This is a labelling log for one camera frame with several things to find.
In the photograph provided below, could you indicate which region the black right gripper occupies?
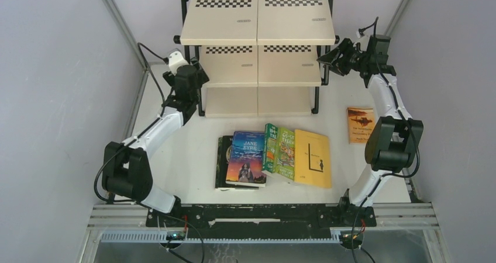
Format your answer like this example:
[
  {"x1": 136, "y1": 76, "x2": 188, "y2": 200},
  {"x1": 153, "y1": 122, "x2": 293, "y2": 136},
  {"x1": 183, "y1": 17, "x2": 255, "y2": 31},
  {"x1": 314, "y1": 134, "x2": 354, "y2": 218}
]
[{"x1": 316, "y1": 37, "x2": 369, "y2": 77}]

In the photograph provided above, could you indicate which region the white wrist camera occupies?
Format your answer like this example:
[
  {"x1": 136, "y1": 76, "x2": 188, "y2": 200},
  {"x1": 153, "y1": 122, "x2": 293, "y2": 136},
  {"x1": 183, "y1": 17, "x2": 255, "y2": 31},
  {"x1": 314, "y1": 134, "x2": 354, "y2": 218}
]
[
  {"x1": 355, "y1": 32, "x2": 370, "y2": 46},
  {"x1": 166, "y1": 49, "x2": 189, "y2": 75}
]

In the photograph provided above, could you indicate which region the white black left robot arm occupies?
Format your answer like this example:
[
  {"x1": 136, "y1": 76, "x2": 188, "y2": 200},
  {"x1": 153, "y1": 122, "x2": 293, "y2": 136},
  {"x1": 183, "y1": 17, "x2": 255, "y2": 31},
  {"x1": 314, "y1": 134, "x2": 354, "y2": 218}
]
[{"x1": 99, "y1": 59, "x2": 209, "y2": 226}]

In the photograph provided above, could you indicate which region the cream three-tier shelf rack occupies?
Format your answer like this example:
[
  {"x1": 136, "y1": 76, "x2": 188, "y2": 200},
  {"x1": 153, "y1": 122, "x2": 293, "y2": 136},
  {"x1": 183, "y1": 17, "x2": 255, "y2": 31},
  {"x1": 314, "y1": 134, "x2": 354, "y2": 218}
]
[{"x1": 174, "y1": 0, "x2": 339, "y2": 117}]

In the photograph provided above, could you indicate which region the Jane Eyre blue book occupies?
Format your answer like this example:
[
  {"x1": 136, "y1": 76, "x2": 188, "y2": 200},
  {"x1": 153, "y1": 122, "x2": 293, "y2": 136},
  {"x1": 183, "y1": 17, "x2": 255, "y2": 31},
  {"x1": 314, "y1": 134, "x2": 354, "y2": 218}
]
[{"x1": 225, "y1": 131, "x2": 267, "y2": 188}]

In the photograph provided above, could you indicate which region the light green treehouse book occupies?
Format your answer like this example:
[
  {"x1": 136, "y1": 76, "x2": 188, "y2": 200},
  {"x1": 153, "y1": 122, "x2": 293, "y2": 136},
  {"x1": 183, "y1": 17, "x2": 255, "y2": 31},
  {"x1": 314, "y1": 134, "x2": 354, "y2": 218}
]
[{"x1": 274, "y1": 127, "x2": 295, "y2": 182}]

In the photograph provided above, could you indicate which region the orange paperback book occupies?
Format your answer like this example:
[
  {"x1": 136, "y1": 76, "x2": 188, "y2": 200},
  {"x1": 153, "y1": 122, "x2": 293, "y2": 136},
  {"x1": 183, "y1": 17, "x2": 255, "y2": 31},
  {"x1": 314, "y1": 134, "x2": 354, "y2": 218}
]
[{"x1": 346, "y1": 107, "x2": 376, "y2": 144}]

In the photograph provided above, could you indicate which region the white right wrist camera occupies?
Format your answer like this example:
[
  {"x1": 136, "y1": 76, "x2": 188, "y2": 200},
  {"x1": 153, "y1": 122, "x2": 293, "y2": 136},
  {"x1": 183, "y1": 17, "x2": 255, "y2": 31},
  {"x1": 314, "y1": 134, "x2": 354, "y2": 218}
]
[{"x1": 355, "y1": 32, "x2": 370, "y2": 46}]

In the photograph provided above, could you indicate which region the yellow book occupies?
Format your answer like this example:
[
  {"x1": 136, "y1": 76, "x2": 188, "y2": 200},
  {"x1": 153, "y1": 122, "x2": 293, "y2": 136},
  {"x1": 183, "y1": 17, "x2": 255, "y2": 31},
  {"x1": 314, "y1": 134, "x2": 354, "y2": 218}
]
[{"x1": 294, "y1": 129, "x2": 332, "y2": 189}]

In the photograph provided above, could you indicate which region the dark black-green book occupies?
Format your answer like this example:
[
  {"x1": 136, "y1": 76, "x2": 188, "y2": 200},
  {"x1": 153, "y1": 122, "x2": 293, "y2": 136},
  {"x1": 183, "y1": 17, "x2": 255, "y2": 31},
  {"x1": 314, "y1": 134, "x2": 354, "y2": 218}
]
[{"x1": 215, "y1": 136, "x2": 258, "y2": 192}]

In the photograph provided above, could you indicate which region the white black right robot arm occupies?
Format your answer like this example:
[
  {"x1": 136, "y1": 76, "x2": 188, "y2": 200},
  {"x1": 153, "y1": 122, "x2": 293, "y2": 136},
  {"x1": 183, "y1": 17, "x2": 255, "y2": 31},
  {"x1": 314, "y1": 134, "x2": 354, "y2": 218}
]
[{"x1": 318, "y1": 35, "x2": 423, "y2": 226}]

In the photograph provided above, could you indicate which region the black left camera cable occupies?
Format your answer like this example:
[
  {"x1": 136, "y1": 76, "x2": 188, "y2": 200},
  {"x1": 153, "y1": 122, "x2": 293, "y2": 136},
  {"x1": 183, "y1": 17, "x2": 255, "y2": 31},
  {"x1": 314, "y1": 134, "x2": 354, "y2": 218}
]
[{"x1": 92, "y1": 42, "x2": 171, "y2": 204}]

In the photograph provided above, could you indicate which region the black mounting base rail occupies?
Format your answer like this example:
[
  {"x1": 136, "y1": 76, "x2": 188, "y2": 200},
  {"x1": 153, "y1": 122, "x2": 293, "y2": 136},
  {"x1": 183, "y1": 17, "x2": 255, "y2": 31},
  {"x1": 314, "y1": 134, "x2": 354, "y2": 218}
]
[{"x1": 145, "y1": 199, "x2": 377, "y2": 241}]

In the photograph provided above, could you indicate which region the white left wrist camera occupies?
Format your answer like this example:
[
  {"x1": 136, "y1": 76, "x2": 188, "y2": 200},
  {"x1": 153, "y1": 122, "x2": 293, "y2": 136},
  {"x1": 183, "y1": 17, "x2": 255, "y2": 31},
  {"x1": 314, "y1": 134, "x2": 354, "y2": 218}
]
[{"x1": 166, "y1": 49, "x2": 189, "y2": 75}]

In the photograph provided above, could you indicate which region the dark green treehouse book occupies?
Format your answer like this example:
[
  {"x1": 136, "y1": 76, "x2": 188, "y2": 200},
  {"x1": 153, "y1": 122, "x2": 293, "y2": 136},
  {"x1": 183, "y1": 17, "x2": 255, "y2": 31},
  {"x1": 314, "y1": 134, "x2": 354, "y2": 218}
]
[{"x1": 262, "y1": 123, "x2": 278, "y2": 177}]

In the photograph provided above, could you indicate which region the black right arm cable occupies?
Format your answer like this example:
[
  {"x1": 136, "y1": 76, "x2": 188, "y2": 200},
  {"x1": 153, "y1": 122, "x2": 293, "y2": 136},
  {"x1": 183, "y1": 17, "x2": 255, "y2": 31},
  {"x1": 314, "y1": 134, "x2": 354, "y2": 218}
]
[{"x1": 349, "y1": 16, "x2": 421, "y2": 254}]

